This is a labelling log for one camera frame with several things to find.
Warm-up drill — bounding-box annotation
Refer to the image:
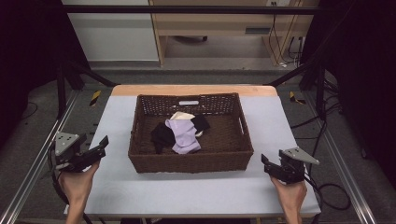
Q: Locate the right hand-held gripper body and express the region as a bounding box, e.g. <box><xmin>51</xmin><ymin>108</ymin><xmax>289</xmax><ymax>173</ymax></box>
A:
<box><xmin>262</xmin><ymin>147</ymin><xmax>320</xmax><ymax>185</ymax></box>

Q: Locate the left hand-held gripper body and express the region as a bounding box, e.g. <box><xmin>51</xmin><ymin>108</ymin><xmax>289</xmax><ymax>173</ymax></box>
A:
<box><xmin>49</xmin><ymin>132</ymin><xmax>107</xmax><ymax>173</ymax></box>

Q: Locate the small black cloth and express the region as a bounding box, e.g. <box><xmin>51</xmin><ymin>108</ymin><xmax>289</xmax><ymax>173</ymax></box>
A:
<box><xmin>191</xmin><ymin>114</ymin><xmax>211</xmax><ymax>133</ymax></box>

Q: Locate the brown wicker basket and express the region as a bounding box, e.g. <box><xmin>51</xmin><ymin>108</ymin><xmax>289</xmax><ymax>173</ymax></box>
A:
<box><xmin>127</xmin><ymin>92</ymin><xmax>255</xmax><ymax>174</ymax></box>

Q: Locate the lilac cloth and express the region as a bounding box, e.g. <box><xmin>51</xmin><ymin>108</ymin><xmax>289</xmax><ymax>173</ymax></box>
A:
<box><xmin>164</xmin><ymin>119</ymin><xmax>202</xmax><ymax>155</ymax></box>

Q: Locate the cream cloth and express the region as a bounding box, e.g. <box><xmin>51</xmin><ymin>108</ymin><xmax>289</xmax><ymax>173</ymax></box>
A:
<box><xmin>169</xmin><ymin>111</ymin><xmax>205</xmax><ymax>138</ymax></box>

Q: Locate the person's right hand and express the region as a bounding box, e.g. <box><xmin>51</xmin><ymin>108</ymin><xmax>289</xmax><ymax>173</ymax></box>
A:
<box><xmin>270</xmin><ymin>175</ymin><xmax>308</xmax><ymax>216</ymax></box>

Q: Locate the person's left hand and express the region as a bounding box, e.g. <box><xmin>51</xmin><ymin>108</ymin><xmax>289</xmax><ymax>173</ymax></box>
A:
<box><xmin>58</xmin><ymin>161</ymin><xmax>101</xmax><ymax>207</ymax></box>

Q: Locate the yellow black striped tape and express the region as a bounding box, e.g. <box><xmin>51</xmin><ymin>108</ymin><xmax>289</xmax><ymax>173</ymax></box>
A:
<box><xmin>289</xmin><ymin>91</ymin><xmax>306</xmax><ymax>105</ymax></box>
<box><xmin>89</xmin><ymin>90</ymin><xmax>103</xmax><ymax>107</ymax></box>

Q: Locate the grey table mat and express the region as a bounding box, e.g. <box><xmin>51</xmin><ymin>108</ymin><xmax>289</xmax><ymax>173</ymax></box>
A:
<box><xmin>64</xmin><ymin>95</ymin><xmax>321</xmax><ymax>217</ymax></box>

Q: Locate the white cabinet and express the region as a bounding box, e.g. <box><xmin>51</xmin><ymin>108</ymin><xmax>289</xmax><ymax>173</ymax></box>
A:
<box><xmin>61</xmin><ymin>0</ymin><xmax>161</xmax><ymax>63</ymax></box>

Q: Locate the wooden desk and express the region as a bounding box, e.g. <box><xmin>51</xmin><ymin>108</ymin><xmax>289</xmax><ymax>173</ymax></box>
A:
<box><xmin>148</xmin><ymin>0</ymin><xmax>321</xmax><ymax>67</ymax></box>

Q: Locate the aluminium rail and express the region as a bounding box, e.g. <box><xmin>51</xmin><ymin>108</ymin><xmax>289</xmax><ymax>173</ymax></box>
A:
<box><xmin>303</xmin><ymin>91</ymin><xmax>378</xmax><ymax>224</ymax></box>
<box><xmin>0</xmin><ymin>90</ymin><xmax>80</xmax><ymax>224</ymax></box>

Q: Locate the bundle of hanging cables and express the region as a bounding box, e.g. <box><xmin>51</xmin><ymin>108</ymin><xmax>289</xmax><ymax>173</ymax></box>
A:
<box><xmin>268</xmin><ymin>0</ymin><xmax>305</xmax><ymax>69</ymax></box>

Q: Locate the black metal frame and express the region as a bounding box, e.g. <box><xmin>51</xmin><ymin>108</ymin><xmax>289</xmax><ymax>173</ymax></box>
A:
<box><xmin>55</xmin><ymin>3</ymin><xmax>328</xmax><ymax>120</ymax></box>

